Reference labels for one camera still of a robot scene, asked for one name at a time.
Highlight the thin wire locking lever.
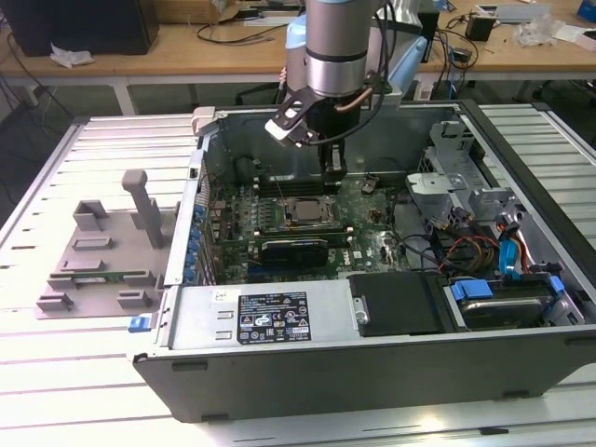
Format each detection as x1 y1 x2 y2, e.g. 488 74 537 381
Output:
272 174 294 219

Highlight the CPU socket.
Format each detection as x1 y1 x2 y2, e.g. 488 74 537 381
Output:
278 195 337 230

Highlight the copper coloured tube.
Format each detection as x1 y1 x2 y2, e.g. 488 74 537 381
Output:
334 88 373 114

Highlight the silver metal drive cage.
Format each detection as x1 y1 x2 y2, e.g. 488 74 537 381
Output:
403 119 530 243

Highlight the green motherboard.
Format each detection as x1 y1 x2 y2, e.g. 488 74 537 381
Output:
204 174 406 285

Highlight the tall black box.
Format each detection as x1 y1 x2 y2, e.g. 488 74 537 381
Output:
418 8 441 64

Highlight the pale grey case latch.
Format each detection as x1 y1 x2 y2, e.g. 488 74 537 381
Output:
192 105 218 137

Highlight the black graphics card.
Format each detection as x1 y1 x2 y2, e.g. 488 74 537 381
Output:
258 237 330 269

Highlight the small black cube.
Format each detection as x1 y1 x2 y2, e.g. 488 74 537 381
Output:
465 12 494 42

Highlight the wooden desk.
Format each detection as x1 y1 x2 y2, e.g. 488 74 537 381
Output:
0 0 596 117

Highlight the brown cardboard box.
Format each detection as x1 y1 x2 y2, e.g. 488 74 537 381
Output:
153 0 306 24

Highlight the black plastic shroud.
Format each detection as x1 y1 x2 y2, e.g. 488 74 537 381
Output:
347 272 453 337

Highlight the white flat box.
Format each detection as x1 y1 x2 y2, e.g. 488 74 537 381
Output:
474 3 553 24

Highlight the clear plastic bag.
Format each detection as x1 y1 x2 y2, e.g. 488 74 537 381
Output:
515 13 567 48

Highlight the silver power supply with label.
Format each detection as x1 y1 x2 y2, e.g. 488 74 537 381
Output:
160 278 362 350

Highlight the black and silver PC case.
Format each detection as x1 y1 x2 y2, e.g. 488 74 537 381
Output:
131 99 596 424

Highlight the hard disk in blue carrier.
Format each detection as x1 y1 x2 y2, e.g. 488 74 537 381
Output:
446 274 567 332

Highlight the white paper sheet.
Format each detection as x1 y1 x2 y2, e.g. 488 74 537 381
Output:
553 22 596 51

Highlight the grey parts rack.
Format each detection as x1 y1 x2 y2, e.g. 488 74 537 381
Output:
34 169 183 321

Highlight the black computer tower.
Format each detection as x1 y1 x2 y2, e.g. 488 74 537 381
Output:
2 0 160 58

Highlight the white crumpled paper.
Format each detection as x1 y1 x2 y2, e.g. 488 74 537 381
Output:
48 41 95 70

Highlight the green RAM stick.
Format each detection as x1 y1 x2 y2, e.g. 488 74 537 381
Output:
48 272 164 286

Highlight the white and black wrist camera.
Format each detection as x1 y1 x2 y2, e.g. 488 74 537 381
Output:
264 88 322 149

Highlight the black camera cable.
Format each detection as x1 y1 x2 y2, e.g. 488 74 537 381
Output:
305 0 397 146

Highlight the power wire bundle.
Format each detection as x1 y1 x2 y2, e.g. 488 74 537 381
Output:
430 207 507 280

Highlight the light blue flat cable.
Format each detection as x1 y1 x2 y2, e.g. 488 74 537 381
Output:
496 211 526 280

